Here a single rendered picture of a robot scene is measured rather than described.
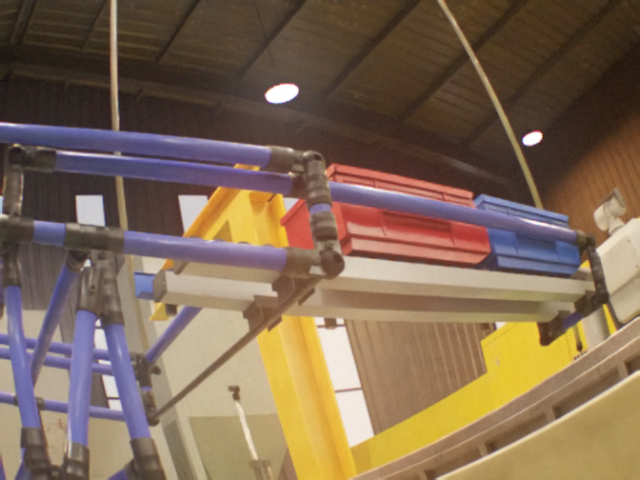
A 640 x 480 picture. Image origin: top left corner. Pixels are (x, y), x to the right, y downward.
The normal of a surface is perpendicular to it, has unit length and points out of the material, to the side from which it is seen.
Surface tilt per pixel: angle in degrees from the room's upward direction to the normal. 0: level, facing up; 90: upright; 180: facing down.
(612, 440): 89
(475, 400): 90
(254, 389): 90
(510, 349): 90
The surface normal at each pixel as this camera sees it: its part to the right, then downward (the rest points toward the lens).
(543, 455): -0.85, -0.01
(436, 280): 0.48, -0.46
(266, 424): 0.53, -0.09
